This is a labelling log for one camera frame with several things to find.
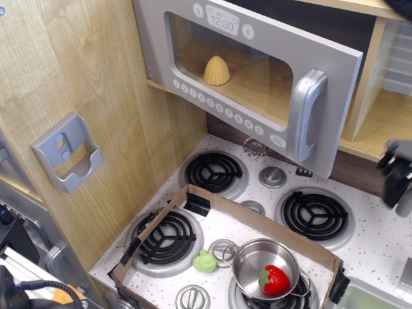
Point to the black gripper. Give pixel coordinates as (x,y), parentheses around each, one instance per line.
(397,155)

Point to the grey toy microwave door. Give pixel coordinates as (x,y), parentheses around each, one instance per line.
(289,89)

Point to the grey toy faucet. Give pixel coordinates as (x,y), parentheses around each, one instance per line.
(403,208)

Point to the back right black burner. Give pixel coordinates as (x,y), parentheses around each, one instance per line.
(318,215)

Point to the hanging toy spatula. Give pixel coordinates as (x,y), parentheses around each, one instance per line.
(301,171)

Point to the toy sink basin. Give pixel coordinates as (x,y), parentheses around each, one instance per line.
(354,293)

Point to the back silver stove knob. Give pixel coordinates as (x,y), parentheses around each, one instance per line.
(272,177)

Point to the silver stove knob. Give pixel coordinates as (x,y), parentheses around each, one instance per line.
(193,297)
(272,177)
(224,251)

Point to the small middle stove knob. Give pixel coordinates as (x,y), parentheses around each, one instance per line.
(254,206)

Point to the red toy strawberry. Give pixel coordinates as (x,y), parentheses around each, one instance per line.
(272,280)

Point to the small steel pot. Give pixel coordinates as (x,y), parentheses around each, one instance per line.
(253,256)

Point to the centre silver stove knob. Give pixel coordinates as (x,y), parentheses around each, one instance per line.
(224,251)

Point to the green toy vegetable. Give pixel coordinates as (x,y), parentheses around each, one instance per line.
(205,262)

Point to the yellow toy corn cob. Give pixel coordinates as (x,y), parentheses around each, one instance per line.
(216,71)

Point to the front left black burner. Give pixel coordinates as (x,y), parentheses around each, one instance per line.
(171,247)

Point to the front silver stove knob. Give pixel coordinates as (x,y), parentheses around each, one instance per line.
(193,297)

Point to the cardboard tray border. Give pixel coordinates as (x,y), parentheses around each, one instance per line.
(219,214)

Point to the orange round object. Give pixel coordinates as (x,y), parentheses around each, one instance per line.
(63,297)

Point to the grey wall holder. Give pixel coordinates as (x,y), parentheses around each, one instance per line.
(59,144)

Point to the grey oven door handle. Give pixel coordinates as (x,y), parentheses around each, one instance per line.
(53,260)

